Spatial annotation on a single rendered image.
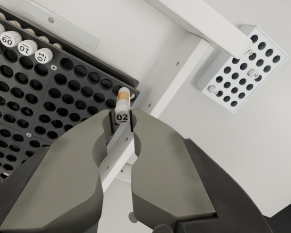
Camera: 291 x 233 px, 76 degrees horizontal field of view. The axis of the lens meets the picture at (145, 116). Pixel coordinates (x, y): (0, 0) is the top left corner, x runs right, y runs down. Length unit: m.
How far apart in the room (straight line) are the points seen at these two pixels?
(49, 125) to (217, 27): 0.20
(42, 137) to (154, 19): 0.20
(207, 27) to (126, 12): 0.11
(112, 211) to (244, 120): 0.33
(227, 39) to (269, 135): 0.37
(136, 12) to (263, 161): 0.47
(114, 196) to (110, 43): 0.29
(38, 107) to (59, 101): 0.03
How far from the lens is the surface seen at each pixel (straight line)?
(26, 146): 0.28
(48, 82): 0.22
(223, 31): 0.18
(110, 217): 0.39
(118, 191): 0.43
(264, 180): 0.63
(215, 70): 0.34
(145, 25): 0.26
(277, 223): 0.91
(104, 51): 0.26
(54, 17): 0.26
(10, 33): 0.21
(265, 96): 0.45
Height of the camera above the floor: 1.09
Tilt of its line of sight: 59 degrees down
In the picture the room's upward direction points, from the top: 172 degrees clockwise
